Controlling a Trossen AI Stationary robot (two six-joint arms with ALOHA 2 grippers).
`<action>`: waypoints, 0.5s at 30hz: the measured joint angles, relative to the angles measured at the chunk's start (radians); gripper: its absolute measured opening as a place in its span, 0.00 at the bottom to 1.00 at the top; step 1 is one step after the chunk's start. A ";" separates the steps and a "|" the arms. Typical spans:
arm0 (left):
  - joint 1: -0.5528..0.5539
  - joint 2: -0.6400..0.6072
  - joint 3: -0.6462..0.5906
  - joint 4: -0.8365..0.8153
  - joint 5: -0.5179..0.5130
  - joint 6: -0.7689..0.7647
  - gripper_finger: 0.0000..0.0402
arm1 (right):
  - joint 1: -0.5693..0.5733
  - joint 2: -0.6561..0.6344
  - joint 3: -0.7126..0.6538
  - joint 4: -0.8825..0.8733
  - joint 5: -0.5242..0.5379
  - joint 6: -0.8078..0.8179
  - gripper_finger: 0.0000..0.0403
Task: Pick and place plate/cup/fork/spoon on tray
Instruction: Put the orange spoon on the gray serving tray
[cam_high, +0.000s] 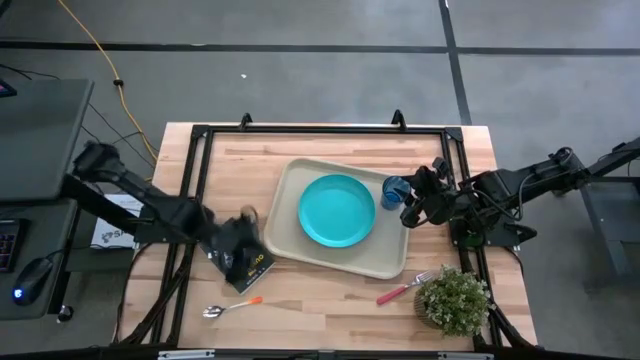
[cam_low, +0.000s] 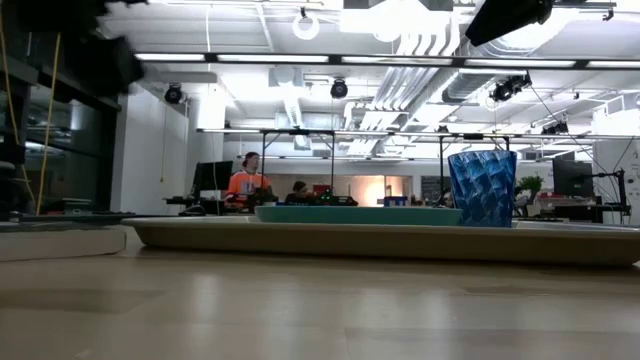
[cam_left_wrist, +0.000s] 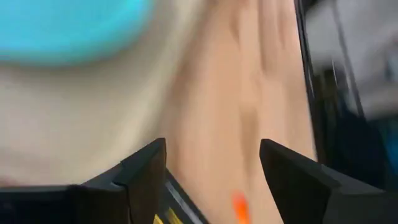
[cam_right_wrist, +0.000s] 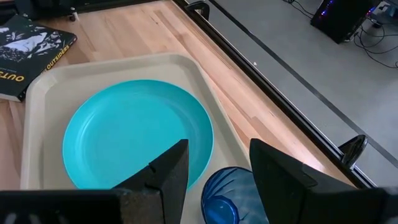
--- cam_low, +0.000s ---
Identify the grey ribbed air duct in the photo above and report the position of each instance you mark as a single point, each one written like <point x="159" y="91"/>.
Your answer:
<point x="465" y="85"/>

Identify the blue faceted cup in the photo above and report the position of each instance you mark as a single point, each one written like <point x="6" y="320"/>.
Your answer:
<point x="482" y="190"/>

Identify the cream plastic tray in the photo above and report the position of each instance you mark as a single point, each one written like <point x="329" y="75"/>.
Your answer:
<point x="350" y="242"/>

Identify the black computer monitor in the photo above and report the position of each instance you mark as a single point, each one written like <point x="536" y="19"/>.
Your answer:
<point x="572" y="177"/>
<point x="212" y="176"/>

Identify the teal plate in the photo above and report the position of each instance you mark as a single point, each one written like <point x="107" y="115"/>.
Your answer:
<point x="350" y="215"/>

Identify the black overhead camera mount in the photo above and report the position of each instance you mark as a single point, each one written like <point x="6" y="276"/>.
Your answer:
<point x="510" y="87"/>

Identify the person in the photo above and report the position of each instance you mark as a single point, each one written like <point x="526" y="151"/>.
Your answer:
<point x="299" y="189"/>
<point x="245" y="185"/>

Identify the blue box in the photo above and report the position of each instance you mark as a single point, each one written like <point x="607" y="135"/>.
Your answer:
<point x="395" y="201"/>

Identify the green potted plant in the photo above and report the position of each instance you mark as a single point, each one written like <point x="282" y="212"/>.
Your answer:
<point x="531" y="183"/>

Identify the white flat board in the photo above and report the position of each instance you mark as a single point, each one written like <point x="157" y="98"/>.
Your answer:
<point x="55" y="242"/>

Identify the black round ceiling fixture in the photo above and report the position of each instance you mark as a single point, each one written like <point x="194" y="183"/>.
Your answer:
<point x="339" y="89"/>
<point x="173" y="94"/>

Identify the black robot station frame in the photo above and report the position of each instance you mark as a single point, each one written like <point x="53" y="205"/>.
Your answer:
<point x="472" y="136"/>
<point x="297" y="132"/>

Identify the black ceiling spotlight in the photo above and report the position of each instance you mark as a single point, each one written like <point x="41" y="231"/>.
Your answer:
<point x="556" y="128"/>

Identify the dark office desk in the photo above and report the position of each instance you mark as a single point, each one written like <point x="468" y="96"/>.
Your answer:
<point x="200" y="201"/>

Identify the black overhead light bar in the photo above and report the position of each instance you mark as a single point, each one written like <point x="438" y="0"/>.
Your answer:
<point x="334" y="59"/>

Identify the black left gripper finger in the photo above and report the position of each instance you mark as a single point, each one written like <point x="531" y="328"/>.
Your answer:
<point x="105" y="65"/>

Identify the black background robot arms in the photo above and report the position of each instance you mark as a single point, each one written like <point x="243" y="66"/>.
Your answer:
<point x="330" y="199"/>

